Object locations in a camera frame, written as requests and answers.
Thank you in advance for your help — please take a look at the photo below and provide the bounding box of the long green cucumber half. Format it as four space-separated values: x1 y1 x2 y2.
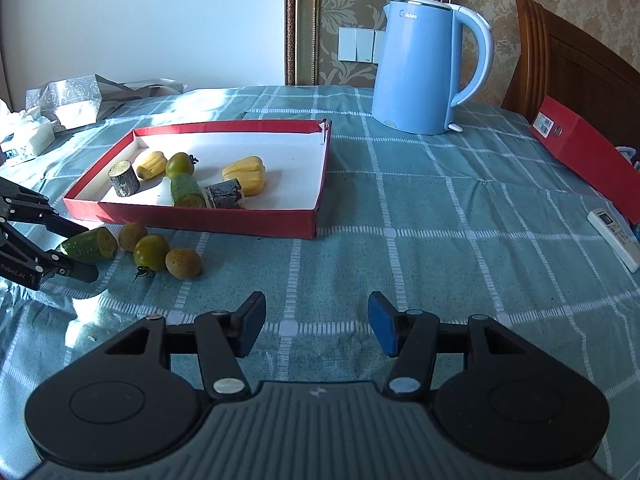
60 226 118 263

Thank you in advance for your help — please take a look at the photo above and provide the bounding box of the red shallow cardboard tray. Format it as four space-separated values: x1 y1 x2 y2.
63 119 332 238

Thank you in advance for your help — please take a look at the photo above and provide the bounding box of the checked teal tablecloth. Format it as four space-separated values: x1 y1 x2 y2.
1 87 639 479

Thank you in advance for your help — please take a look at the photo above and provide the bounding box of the blue electric kettle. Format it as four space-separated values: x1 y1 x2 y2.
372 0 494 136

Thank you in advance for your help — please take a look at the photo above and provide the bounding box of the silver patterned gift bag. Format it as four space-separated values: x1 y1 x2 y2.
25 74 186 131

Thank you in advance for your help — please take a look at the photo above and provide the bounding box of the white wall switch panel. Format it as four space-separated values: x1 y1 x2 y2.
337 27 385 64

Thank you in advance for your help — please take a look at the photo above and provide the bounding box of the wooden headboard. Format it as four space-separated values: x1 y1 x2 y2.
502 0 640 148

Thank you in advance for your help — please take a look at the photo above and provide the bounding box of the white tissue pack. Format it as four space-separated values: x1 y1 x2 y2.
1 101 55 165

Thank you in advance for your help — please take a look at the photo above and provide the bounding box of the white remote control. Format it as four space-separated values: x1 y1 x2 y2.
587 208 640 273

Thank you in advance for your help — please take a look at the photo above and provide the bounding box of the small yellow pepper piece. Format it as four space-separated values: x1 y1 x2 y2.
134 150 168 182

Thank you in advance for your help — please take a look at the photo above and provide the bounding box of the green tomato with stem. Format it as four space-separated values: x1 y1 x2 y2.
132 234 170 278

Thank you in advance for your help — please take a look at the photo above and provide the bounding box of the short green cucumber piece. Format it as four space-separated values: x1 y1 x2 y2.
170 172 206 208

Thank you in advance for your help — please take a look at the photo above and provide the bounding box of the large yellow bell pepper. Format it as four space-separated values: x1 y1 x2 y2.
221 155 266 196

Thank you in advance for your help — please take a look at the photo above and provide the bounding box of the dark eggplant slice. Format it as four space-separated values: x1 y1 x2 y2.
204 178 244 209

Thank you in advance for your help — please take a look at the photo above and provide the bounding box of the ornate wooden wall frame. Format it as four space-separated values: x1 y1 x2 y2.
284 0 452 86

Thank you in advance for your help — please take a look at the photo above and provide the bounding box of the brown kiwi fruit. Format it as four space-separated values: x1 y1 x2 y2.
165 248 202 280
118 222 148 252

